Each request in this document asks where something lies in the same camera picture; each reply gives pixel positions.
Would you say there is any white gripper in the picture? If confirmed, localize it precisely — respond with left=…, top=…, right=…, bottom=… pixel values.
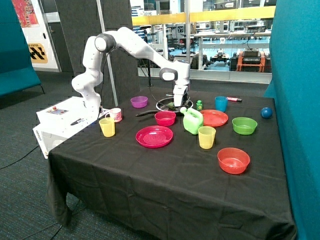
left=173, top=84, right=189, bottom=107

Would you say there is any green broccoli toy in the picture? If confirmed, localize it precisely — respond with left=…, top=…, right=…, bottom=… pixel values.
left=166, top=102, right=176, bottom=111

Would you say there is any green toy watering can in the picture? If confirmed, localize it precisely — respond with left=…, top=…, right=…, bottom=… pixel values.
left=180, top=107, right=204, bottom=135

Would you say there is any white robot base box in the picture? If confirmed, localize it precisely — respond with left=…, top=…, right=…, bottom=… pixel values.
left=33, top=96, right=109, bottom=159

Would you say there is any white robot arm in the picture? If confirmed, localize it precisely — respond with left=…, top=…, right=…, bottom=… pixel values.
left=71, top=27, right=190, bottom=115

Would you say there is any black frying pan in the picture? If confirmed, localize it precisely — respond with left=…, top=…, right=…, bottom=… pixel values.
left=135, top=97, right=194, bottom=117

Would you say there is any small green bottle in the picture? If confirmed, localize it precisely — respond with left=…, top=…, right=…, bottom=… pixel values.
left=196, top=100, right=203, bottom=111

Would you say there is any pink plastic bowl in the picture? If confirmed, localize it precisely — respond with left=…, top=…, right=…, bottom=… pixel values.
left=154, top=111, right=176, bottom=127

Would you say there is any purple plastic bowl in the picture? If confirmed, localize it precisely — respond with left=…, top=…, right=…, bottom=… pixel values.
left=130, top=96, right=149, bottom=109

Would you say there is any orange plastic plate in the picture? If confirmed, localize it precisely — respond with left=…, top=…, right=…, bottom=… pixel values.
left=200, top=109, right=229, bottom=127

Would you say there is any blue plastic cup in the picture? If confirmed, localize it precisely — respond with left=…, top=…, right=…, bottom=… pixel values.
left=215, top=96, right=228, bottom=113

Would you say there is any pink marker pen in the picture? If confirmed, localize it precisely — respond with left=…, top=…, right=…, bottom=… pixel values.
left=227, top=97, right=243, bottom=103

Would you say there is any yellow cup front right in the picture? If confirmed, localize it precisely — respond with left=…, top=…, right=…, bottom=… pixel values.
left=198, top=126, right=216, bottom=150

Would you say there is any yellow cup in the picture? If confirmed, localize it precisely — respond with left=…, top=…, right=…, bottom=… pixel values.
left=198, top=126, right=216, bottom=150
left=99, top=117, right=116, bottom=138

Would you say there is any pink plastic plate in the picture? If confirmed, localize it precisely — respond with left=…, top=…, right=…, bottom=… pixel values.
left=135, top=125, right=174, bottom=149

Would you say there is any pink patterned mug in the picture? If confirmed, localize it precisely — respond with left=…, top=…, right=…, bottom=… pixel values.
left=104, top=107, right=123, bottom=123

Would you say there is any green plastic bowl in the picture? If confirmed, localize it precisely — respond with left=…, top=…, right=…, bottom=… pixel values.
left=232, top=117, right=258, bottom=136

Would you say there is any black tablecloth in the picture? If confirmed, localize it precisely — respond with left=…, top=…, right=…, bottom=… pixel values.
left=46, top=96, right=297, bottom=240

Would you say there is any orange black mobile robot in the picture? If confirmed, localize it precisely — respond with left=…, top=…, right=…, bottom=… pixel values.
left=229, top=48, right=272, bottom=73

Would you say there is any yellow cup left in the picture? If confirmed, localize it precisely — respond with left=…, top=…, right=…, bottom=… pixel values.
left=99, top=117, right=116, bottom=138

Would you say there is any orange plastic bowl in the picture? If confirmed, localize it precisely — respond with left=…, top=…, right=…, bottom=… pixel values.
left=217, top=147, right=251, bottom=175

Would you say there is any blue ball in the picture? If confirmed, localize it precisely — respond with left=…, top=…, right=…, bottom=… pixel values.
left=260, top=107, right=273, bottom=119

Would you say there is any teal partition right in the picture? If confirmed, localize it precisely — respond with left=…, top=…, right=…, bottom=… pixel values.
left=265, top=0, right=320, bottom=240

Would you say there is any yellow black hazard sign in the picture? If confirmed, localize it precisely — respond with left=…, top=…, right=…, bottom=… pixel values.
left=28, top=43, right=48, bottom=64

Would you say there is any teal sofa left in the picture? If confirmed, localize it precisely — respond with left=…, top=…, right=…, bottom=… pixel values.
left=0, top=0, right=42, bottom=97

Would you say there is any red poster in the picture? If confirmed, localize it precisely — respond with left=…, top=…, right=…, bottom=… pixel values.
left=12, top=0, right=40, bottom=28

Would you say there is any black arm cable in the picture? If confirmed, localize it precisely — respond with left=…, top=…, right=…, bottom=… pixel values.
left=70, top=47, right=176, bottom=126

